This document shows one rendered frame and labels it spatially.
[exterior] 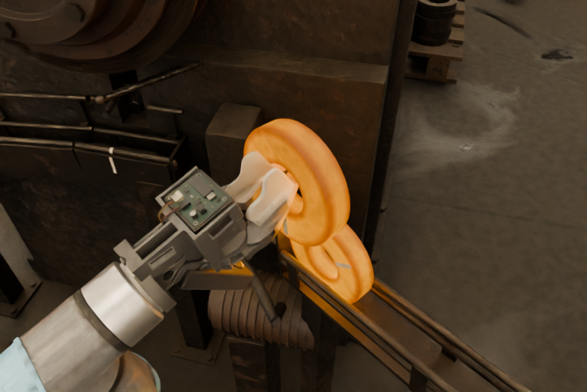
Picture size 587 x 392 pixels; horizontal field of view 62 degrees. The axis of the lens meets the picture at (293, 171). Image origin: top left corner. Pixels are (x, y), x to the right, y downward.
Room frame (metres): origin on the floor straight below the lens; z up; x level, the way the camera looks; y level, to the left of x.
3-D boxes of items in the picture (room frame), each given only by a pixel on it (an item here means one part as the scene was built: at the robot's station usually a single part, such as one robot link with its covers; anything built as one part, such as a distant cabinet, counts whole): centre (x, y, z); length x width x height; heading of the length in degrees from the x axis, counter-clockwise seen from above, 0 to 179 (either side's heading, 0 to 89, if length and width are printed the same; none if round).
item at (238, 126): (0.68, 0.10, 0.68); 0.11 x 0.08 x 0.24; 166
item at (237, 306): (0.51, 0.04, 0.27); 0.22 x 0.13 x 0.53; 76
